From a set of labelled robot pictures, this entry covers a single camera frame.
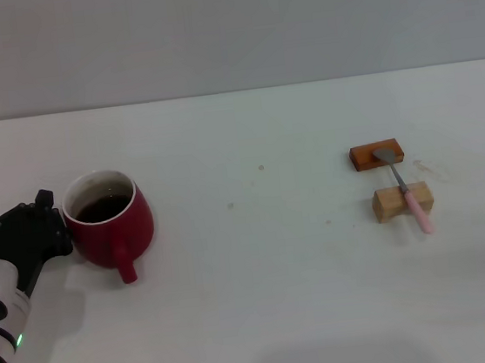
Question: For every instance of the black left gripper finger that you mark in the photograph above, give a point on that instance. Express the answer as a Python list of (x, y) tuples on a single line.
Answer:
[(10, 216), (61, 233)]

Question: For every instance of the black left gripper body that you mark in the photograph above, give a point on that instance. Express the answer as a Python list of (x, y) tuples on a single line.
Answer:
[(26, 241)]

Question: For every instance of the light wooden block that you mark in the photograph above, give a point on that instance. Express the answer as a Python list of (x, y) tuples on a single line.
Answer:
[(387, 204)]

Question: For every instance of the dark orange wooden block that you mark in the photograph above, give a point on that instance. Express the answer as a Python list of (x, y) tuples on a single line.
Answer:
[(364, 156)]

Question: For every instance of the red ceramic cup with coffee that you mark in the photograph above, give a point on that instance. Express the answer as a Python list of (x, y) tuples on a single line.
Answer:
[(132, 233)]

